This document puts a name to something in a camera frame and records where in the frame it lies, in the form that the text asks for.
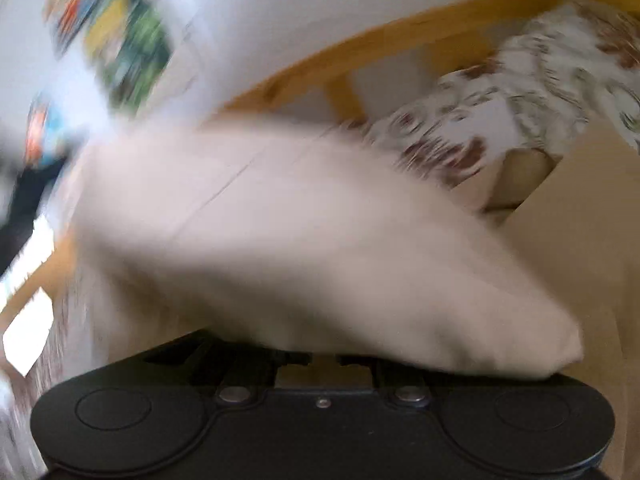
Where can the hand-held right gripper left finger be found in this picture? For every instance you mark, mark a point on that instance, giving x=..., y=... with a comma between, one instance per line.
x=242, y=372

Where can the red cartoon wall poster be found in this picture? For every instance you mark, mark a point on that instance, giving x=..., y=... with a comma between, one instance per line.
x=75, y=0

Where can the curled orange-haired figure wall poster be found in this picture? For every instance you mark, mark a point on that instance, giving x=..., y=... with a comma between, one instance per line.
x=45, y=135

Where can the blond cartoon figure wall poster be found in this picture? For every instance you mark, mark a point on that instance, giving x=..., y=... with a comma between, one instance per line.
x=135, y=55

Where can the floral bed sheet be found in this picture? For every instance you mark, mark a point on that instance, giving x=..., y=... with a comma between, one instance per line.
x=525, y=85

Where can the wooden panel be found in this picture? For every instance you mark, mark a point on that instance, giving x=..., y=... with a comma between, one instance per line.
x=30, y=305

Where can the beige zip jacket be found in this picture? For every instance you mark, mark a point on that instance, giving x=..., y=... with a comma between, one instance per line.
x=300, y=240

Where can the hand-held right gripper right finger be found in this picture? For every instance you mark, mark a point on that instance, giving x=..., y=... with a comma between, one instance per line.
x=406, y=382

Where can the wooden bed frame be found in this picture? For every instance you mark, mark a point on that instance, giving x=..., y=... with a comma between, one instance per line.
x=400, y=35

